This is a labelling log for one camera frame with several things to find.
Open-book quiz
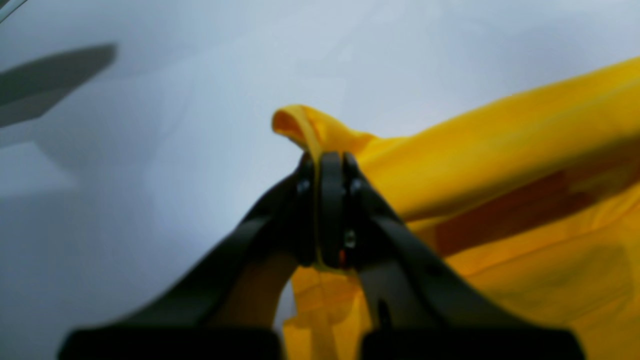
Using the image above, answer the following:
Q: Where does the orange yellow T-shirt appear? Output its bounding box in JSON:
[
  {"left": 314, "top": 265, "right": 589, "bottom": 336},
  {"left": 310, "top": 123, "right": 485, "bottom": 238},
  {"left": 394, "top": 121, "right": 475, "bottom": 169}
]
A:
[{"left": 272, "top": 57, "right": 640, "bottom": 360}]

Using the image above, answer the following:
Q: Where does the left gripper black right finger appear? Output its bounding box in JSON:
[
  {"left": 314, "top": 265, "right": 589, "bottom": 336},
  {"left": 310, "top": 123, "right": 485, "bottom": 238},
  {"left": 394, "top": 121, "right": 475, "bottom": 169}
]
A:
[{"left": 317, "top": 152, "right": 586, "bottom": 360}]

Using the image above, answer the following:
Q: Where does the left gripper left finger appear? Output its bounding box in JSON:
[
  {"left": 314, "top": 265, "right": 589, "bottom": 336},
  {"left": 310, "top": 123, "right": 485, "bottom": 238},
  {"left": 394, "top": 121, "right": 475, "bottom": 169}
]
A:
[{"left": 58, "top": 154, "right": 316, "bottom": 360}]

